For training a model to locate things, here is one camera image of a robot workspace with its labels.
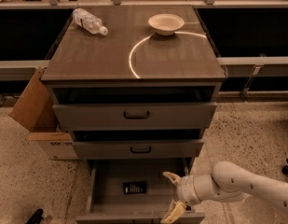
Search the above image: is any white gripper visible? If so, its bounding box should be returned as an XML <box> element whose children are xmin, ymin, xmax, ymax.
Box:
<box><xmin>160</xmin><ymin>172</ymin><xmax>217</xmax><ymax>224</ymax></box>

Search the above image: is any black rxbar chocolate wrapper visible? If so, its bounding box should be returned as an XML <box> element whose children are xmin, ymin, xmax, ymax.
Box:
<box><xmin>123</xmin><ymin>181</ymin><xmax>147</xmax><ymax>195</ymax></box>

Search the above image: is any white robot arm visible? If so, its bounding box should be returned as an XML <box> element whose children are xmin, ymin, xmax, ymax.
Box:
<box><xmin>160</xmin><ymin>161</ymin><xmax>288</xmax><ymax>224</ymax></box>

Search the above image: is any grey open bottom drawer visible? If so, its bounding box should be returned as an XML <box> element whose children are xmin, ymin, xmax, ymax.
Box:
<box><xmin>75</xmin><ymin>158</ymin><xmax>206</xmax><ymax>224</ymax></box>

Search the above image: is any grey middle drawer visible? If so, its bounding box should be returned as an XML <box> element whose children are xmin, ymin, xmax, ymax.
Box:
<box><xmin>73</xmin><ymin>129</ymin><xmax>203</xmax><ymax>160</ymax></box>

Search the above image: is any grey three-drawer cabinet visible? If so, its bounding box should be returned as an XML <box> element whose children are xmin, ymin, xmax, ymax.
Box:
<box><xmin>40</xmin><ymin>5</ymin><xmax>227</xmax><ymax>224</ymax></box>

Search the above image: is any grey top drawer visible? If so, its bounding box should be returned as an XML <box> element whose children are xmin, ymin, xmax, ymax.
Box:
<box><xmin>53</xmin><ymin>87</ymin><xmax>216</xmax><ymax>131</ymax></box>

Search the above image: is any black object on floor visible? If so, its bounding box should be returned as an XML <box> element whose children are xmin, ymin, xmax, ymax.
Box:
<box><xmin>25</xmin><ymin>209</ymin><xmax>43</xmax><ymax>224</ymax></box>

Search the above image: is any open cardboard box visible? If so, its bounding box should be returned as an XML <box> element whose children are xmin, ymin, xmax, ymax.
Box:
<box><xmin>9</xmin><ymin>67</ymin><xmax>77</xmax><ymax>160</ymax></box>

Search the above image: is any white paper bowl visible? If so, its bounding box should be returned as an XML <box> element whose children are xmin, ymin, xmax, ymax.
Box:
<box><xmin>148</xmin><ymin>14</ymin><xmax>185</xmax><ymax>35</ymax></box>

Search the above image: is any clear plastic water bottle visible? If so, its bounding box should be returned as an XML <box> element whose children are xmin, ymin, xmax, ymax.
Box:
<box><xmin>73</xmin><ymin>8</ymin><xmax>108</xmax><ymax>35</ymax></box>

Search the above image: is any black middle drawer handle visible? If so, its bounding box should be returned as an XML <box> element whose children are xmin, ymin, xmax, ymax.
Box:
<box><xmin>130</xmin><ymin>147</ymin><xmax>152</xmax><ymax>154</ymax></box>

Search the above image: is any black drawer handle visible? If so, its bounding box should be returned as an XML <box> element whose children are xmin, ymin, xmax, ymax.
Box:
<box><xmin>123</xmin><ymin>111</ymin><xmax>150</xmax><ymax>119</ymax></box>
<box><xmin>130</xmin><ymin>147</ymin><xmax>152</xmax><ymax>154</ymax></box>

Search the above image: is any black top drawer handle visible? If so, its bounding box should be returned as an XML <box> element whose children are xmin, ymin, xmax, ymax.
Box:
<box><xmin>123</xmin><ymin>111</ymin><xmax>150</xmax><ymax>119</ymax></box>

